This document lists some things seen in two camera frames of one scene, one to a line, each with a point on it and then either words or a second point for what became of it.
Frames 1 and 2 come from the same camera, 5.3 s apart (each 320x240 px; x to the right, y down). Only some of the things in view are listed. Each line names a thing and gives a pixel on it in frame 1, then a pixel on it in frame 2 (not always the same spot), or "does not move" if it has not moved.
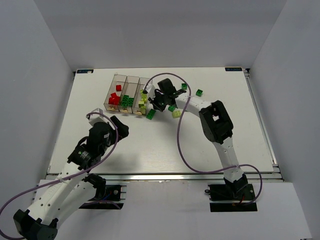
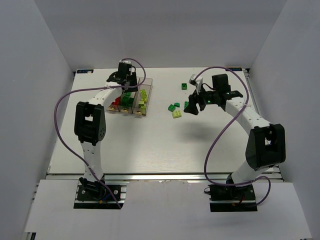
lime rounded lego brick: (176, 114) does not move
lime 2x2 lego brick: (143, 109) does not move
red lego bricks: (114, 99) does not move
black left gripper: (116, 128) to (131, 87)
